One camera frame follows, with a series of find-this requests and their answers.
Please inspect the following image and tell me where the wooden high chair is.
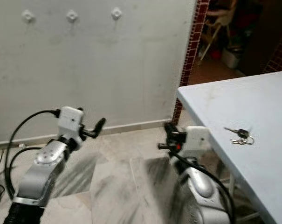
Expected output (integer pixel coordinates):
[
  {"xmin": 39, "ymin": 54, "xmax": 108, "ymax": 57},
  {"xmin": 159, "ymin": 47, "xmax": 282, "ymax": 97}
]
[{"xmin": 197, "ymin": 0, "xmax": 238, "ymax": 66}]

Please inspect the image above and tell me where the bunch of keys on ring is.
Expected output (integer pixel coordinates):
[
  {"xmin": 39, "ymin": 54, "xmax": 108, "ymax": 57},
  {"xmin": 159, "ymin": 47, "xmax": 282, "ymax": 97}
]
[{"xmin": 224, "ymin": 127, "xmax": 255, "ymax": 146}]

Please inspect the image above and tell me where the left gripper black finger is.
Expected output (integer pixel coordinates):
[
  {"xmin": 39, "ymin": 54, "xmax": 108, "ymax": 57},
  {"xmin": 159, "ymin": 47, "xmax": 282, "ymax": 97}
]
[{"xmin": 92, "ymin": 117, "xmax": 107, "ymax": 137}]

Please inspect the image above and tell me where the small red object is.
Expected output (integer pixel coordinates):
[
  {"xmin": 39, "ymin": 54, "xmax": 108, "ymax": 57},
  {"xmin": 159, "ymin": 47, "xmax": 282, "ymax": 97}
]
[{"xmin": 212, "ymin": 49, "xmax": 224, "ymax": 60}]

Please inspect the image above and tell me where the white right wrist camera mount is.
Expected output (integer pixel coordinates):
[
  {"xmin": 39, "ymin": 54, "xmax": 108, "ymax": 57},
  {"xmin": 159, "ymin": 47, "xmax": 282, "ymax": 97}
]
[{"xmin": 183, "ymin": 126, "xmax": 212, "ymax": 157}]

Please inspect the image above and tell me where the white table leg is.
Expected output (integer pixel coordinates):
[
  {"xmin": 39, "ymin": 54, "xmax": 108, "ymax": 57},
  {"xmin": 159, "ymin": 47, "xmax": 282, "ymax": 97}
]
[{"xmin": 228, "ymin": 174, "xmax": 239, "ymax": 208}]

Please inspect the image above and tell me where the white wall hook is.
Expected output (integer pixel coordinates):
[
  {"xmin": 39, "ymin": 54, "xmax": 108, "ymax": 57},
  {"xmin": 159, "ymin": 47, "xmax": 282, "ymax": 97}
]
[
  {"xmin": 21, "ymin": 9, "xmax": 36, "ymax": 24},
  {"xmin": 110, "ymin": 7, "xmax": 124, "ymax": 21},
  {"xmin": 66, "ymin": 9, "xmax": 79, "ymax": 23}
]

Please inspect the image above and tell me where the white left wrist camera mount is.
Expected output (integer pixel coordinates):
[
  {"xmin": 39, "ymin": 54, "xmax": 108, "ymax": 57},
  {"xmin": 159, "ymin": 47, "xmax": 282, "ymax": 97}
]
[{"xmin": 58, "ymin": 106, "xmax": 85, "ymax": 141}]

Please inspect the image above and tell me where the red tiled doorway pillar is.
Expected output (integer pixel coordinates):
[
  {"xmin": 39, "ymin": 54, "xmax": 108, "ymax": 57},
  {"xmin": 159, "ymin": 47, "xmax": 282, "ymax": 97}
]
[
  {"xmin": 171, "ymin": 0, "xmax": 211, "ymax": 125},
  {"xmin": 264, "ymin": 39, "xmax": 282, "ymax": 75}
]

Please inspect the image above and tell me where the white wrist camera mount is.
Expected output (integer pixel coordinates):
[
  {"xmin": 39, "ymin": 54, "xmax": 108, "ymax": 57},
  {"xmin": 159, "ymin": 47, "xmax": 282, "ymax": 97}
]
[
  {"xmin": 183, "ymin": 126, "xmax": 212, "ymax": 157},
  {"xmin": 58, "ymin": 106, "xmax": 85, "ymax": 141}
]

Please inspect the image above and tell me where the white storage bin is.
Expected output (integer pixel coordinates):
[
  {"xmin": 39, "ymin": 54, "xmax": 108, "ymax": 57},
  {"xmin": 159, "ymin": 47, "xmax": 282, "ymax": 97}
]
[{"xmin": 224, "ymin": 46, "xmax": 244, "ymax": 70}]

